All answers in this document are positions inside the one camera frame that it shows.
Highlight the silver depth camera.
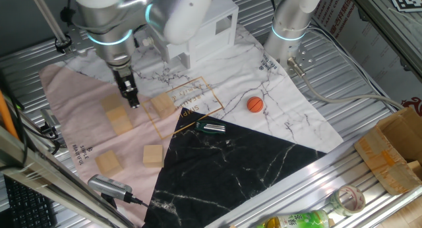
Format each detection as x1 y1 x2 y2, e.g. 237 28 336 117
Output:
87 174 133 202

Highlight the orange pole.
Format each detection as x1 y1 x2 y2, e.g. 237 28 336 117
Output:
0 89 20 140

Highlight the brown cardboard box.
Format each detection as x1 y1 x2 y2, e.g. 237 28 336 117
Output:
353 106 422 196

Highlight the white plastic drawer cabinet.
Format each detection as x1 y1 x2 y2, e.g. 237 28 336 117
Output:
164 0 239 70

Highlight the black keyboard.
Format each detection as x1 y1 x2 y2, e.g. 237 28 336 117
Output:
3 175 59 228

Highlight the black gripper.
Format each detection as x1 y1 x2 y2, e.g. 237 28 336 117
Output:
111 64 141 109

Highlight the small orange basketball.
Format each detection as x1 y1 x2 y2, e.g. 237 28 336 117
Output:
247 96 264 114

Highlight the green tea bottle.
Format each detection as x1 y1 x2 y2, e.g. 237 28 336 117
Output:
255 210 330 228

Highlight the aluminium frame beam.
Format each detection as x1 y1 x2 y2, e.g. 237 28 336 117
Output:
346 0 422 79

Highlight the marble pink black cloth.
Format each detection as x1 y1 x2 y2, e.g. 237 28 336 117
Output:
38 22 344 228

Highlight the plain wooden cube block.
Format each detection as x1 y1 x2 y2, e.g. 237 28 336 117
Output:
110 115 135 136
94 150 125 179
142 144 165 169
150 92 177 119
100 92 123 113
104 105 129 123

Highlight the aluminium frame post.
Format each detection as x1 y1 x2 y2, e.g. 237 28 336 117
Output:
0 125 136 228

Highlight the black white marker board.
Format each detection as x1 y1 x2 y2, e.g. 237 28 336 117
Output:
387 0 422 13

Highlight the green holder with silver bits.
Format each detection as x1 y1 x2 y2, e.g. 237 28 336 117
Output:
194 121 227 134

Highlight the small gray clamped device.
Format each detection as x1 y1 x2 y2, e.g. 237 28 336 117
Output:
40 108 63 138

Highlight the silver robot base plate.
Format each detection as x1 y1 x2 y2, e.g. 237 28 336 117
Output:
280 45 317 74

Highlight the gray robot cable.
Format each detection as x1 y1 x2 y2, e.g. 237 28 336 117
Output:
286 56 405 111

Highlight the clear tape roll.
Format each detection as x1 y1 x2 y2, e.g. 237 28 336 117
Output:
329 184 367 217

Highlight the white cable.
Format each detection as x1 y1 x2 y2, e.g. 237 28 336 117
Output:
308 26 398 107

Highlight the white sheet with red print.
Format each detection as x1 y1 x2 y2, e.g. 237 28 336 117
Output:
311 0 422 109

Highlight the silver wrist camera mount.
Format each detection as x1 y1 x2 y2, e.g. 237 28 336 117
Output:
67 22 96 54

